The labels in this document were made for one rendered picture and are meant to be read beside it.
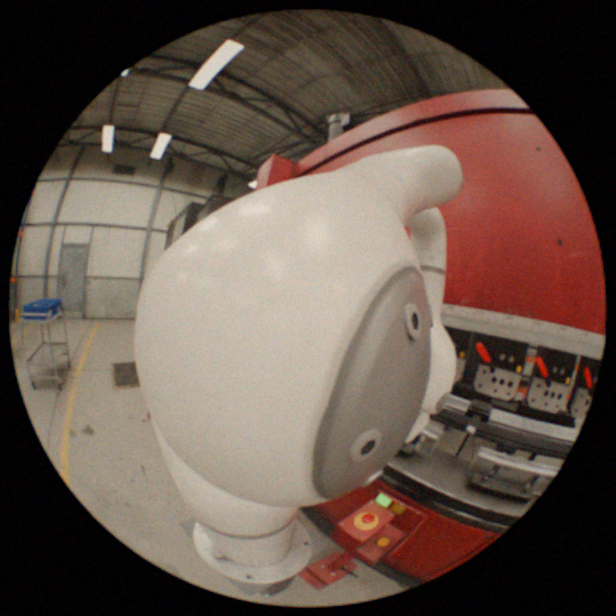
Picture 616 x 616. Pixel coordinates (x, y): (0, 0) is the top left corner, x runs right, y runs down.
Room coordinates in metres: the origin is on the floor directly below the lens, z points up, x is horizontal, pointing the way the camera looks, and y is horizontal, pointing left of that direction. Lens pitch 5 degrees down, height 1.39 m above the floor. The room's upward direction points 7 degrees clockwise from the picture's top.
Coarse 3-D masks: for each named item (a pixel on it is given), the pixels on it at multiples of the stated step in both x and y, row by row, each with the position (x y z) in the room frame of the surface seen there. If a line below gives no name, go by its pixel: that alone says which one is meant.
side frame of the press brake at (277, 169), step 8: (272, 160) 1.24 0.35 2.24; (280, 160) 1.27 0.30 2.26; (288, 160) 1.31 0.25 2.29; (264, 168) 1.34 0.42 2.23; (272, 168) 1.24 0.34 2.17; (280, 168) 1.28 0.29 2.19; (288, 168) 1.31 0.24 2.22; (264, 176) 1.30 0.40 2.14; (272, 176) 1.25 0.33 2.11; (280, 176) 1.29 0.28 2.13; (288, 176) 1.32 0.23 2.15; (256, 184) 1.42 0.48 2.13; (264, 184) 1.27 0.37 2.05; (272, 184) 1.26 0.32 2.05
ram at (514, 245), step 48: (384, 144) 0.75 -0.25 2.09; (432, 144) 0.56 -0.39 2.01; (480, 144) 0.40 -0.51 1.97; (528, 144) 0.22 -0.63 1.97; (480, 192) 0.44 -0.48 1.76; (528, 192) 0.29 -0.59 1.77; (576, 192) 0.11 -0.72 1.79; (480, 240) 0.46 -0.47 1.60; (528, 240) 0.32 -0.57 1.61; (576, 240) 0.16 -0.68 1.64; (480, 288) 0.45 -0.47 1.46; (528, 288) 0.32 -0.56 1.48; (576, 288) 0.17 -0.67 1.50; (528, 336) 0.31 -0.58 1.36
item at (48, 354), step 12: (60, 312) 1.16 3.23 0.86; (36, 324) 0.61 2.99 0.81; (48, 324) 0.77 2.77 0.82; (48, 336) 0.75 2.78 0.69; (24, 348) 0.34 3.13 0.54; (48, 348) 0.92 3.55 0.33; (60, 348) 1.14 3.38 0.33; (36, 360) 0.55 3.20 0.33; (48, 360) 0.75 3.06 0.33; (60, 384) 0.80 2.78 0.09
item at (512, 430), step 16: (448, 400) 0.71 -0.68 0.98; (464, 400) 0.69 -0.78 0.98; (432, 416) 0.72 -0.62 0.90; (448, 416) 0.65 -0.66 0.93; (464, 416) 0.59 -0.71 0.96; (496, 416) 0.49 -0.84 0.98; (512, 416) 0.44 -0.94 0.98; (480, 432) 0.50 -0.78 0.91; (496, 432) 0.44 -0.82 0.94; (512, 432) 0.37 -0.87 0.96; (528, 432) 0.30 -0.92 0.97; (544, 432) 0.23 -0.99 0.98; (560, 432) 0.15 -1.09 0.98; (576, 432) 0.05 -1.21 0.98; (528, 448) 0.26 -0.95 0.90; (544, 448) 0.18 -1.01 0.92; (560, 448) 0.09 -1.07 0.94
